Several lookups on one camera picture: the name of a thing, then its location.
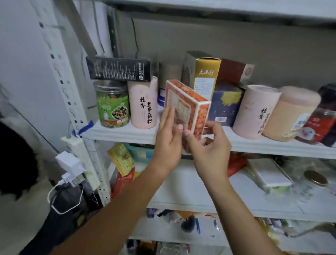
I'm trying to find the person's left hand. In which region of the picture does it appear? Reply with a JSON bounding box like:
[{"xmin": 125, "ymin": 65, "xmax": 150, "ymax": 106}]
[{"xmin": 152, "ymin": 106, "xmax": 184, "ymax": 177}]

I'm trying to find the person's right hand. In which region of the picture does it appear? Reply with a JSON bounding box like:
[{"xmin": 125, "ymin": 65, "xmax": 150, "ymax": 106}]
[{"xmin": 184, "ymin": 121, "xmax": 232, "ymax": 185}]

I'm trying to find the white metal shelving unit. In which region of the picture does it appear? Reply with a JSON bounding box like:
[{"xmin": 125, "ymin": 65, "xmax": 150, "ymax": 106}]
[{"xmin": 29, "ymin": 0, "xmax": 336, "ymax": 255}]

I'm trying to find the orange patterned box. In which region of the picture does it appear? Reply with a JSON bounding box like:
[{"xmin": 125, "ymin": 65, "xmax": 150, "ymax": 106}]
[{"xmin": 165, "ymin": 79, "xmax": 212, "ymax": 140}]

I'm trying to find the small pink canister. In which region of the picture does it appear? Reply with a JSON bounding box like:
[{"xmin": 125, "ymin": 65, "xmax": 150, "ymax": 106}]
[{"xmin": 127, "ymin": 76, "xmax": 159, "ymax": 129}]

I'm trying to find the clear green label nut jar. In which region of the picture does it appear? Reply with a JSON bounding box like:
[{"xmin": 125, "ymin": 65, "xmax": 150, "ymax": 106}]
[{"xmin": 95, "ymin": 80, "xmax": 130, "ymax": 128}]

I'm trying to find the yellow box white label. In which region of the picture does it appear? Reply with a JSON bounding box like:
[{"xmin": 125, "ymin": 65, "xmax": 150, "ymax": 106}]
[{"xmin": 182, "ymin": 51, "xmax": 222, "ymax": 101}]

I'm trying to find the tall black and yellow box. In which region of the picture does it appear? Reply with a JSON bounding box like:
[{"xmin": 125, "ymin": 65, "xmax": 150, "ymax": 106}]
[{"xmin": 85, "ymin": 56, "xmax": 152, "ymax": 82}]

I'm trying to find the person's left forearm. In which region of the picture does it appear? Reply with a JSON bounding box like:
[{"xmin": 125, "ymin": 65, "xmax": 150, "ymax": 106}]
[{"xmin": 52, "ymin": 163, "xmax": 171, "ymax": 255}]

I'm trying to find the person's right forearm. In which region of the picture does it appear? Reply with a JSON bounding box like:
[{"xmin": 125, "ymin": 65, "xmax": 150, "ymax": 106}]
[{"xmin": 207, "ymin": 176, "xmax": 284, "ymax": 255}]

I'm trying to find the dark blue moon box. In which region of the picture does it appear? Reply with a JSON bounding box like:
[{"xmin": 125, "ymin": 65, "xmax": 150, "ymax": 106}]
[{"xmin": 207, "ymin": 81, "xmax": 244, "ymax": 127}]

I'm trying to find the white flat box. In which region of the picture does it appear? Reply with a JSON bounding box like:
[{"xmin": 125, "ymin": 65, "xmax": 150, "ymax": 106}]
[{"xmin": 247, "ymin": 158, "xmax": 293, "ymax": 189}]

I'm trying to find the red pouch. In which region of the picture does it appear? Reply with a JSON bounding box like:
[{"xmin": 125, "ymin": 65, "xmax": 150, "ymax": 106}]
[{"xmin": 227, "ymin": 152, "xmax": 247, "ymax": 178}]

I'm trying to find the teal plastic basket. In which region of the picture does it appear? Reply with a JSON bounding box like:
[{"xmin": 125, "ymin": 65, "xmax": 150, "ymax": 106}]
[{"xmin": 126, "ymin": 143, "xmax": 155, "ymax": 164}]

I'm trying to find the green snack packet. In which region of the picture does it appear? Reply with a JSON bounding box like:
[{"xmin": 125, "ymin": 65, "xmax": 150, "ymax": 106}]
[{"xmin": 107, "ymin": 143, "xmax": 136, "ymax": 177}]

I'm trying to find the red snack packet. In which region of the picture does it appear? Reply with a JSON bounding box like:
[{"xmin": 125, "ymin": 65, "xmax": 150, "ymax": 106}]
[{"xmin": 111, "ymin": 167, "xmax": 136, "ymax": 198}]

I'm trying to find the pink cylinder canister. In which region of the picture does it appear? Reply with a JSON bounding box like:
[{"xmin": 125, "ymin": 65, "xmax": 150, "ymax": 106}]
[{"xmin": 232, "ymin": 84, "xmax": 281, "ymax": 140}]

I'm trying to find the blue tape strip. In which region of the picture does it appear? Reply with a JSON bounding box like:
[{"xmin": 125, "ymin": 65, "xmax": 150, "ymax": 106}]
[{"xmin": 78, "ymin": 121, "xmax": 95, "ymax": 137}]

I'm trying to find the white power strip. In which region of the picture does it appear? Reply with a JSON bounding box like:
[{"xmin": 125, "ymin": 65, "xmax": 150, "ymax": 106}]
[{"xmin": 60, "ymin": 136, "xmax": 102, "ymax": 191}]

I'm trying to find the beige cylinder canister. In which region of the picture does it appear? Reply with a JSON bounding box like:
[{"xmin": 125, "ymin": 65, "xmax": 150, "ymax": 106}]
[{"xmin": 263, "ymin": 86, "xmax": 322, "ymax": 143}]

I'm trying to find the white power adapter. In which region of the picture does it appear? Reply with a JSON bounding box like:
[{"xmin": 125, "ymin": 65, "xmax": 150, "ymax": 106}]
[{"xmin": 55, "ymin": 151, "xmax": 86, "ymax": 179}]

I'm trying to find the red canister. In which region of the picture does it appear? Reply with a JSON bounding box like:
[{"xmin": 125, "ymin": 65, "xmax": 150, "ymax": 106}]
[{"xmin": 296, "ymin": 84, "xmax": 336, "ymax": 147}]

